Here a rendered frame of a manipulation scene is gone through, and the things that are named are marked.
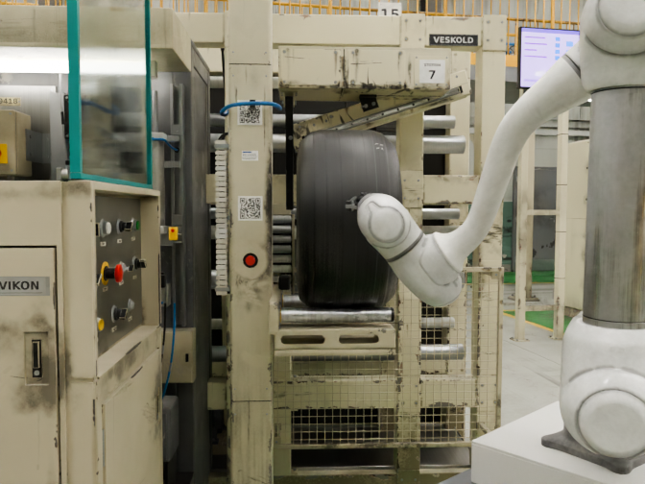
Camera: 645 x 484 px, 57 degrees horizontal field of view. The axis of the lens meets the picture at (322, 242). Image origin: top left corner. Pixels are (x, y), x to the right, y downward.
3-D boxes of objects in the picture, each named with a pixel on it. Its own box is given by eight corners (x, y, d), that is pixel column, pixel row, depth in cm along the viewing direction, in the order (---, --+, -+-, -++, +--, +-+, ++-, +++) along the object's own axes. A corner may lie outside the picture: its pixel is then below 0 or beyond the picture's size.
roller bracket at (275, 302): (269, 335, 174) (268, 302, 174) (274, 312, 214) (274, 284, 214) (279, 335, 175) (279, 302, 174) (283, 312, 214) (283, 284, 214)
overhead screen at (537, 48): (519, 87, 543) (520, 26, 540) (516, 88, 548) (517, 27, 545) (579, 90, 554) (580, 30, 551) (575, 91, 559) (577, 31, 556)
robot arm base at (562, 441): (688, 446, 118) (688, 418, 118) (623, 475, 106) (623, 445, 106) (603, 421, 133) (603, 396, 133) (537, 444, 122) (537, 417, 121)
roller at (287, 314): (277, 304, 180) (277, 312, 183) (277, 317, 177) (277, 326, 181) (394, 303, 181) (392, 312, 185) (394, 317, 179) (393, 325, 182)
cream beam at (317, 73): (277, 87, 207) (277, 44, 207) (279, 101, 232) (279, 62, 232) (451, 89, 210) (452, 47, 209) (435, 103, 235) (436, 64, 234)
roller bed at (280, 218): (241, 294, 224) (241, 214, 223) (245, 289, 239) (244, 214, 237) (294, 294, 225) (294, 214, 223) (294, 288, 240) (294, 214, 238)
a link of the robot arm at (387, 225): (345, 212, 136) (381, 255, 138) (351, 224, 120) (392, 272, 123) (382, 181, 135) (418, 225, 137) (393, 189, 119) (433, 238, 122)
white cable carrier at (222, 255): (216, 295, 186) (214, 139, 183) (218, 293, 191) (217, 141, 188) (230, 295, 186) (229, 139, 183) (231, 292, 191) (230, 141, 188)
